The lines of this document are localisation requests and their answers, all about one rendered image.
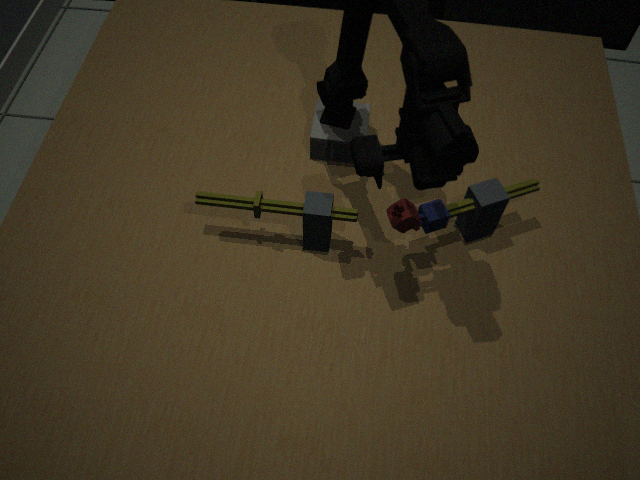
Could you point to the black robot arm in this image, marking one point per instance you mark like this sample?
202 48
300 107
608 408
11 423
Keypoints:
431 55

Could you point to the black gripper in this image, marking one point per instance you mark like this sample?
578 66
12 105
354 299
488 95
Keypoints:
368 156

